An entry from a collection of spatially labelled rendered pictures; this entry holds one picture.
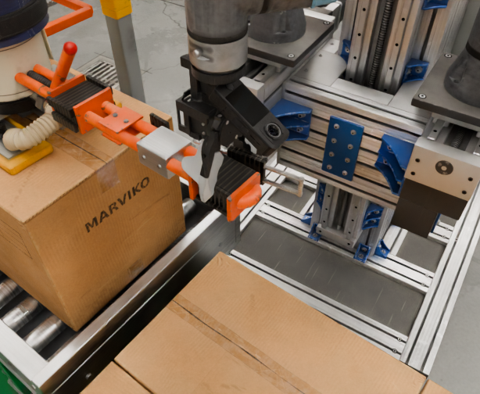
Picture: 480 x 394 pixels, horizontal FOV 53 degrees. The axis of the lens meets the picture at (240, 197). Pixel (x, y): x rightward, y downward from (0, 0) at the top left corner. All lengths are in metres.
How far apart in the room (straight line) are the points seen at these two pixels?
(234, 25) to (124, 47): 1.08
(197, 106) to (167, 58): 2.60
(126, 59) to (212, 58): 1.08
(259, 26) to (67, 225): 0.62
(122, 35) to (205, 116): 1.00
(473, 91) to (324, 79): 0.36
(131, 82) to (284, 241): 0.78
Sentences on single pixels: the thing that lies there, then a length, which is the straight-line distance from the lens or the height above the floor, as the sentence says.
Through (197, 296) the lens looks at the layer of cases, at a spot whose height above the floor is 0.54.
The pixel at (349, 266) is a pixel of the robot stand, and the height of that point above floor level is 0.21.
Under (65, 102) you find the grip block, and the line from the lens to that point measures 0.95.
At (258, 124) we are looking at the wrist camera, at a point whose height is 1.22.
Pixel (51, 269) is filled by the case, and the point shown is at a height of 0.79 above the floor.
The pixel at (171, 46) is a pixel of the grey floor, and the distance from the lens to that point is 3.40.
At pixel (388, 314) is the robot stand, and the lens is 1.69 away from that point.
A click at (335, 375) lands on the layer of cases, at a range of 1.18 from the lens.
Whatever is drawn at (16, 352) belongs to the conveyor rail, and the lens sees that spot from 1.23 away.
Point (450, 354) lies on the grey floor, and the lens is 1.94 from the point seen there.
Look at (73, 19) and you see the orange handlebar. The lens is 1.27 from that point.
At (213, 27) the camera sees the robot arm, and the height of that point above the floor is 1.34.
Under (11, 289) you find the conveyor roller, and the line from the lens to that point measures 1.41.
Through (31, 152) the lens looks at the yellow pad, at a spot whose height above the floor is 0.97.
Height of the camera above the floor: 1.61
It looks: 46 degrees down
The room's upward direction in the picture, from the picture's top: straight up
